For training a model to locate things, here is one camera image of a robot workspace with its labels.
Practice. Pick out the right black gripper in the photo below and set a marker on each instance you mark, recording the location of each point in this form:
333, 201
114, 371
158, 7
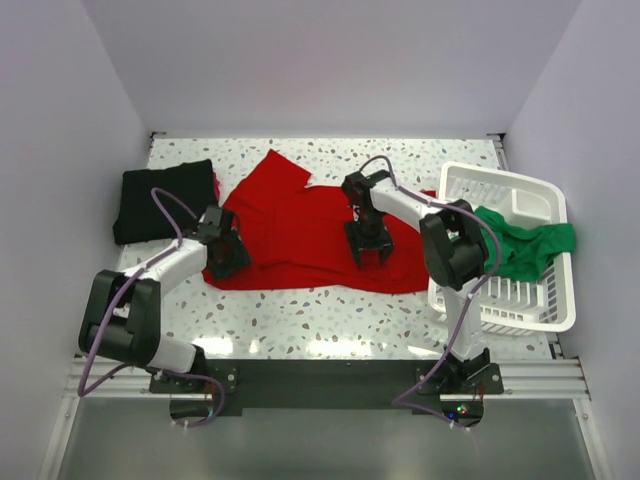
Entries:
358, 243

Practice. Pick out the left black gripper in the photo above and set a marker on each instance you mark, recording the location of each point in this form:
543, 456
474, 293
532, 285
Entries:
239, 258

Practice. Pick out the red t shirt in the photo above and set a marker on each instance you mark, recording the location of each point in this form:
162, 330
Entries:
295, 237

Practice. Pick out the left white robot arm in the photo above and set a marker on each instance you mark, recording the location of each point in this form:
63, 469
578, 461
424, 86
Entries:
122, 319

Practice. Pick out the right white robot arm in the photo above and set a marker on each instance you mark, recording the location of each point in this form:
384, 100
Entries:
453, 246

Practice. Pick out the folded pink t shirt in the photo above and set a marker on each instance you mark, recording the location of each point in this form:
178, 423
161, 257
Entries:
216, 186

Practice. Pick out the folded black t shirt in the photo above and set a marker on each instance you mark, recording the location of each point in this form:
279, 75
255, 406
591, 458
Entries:
155, 203

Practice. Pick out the green t shirt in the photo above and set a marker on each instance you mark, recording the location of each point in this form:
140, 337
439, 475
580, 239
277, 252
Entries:
527, 253

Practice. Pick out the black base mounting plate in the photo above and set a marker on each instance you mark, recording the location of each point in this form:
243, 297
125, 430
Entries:
453, 389

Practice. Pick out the white plastic laundry basket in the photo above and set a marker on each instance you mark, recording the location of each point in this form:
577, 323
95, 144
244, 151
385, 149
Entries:
510, 307

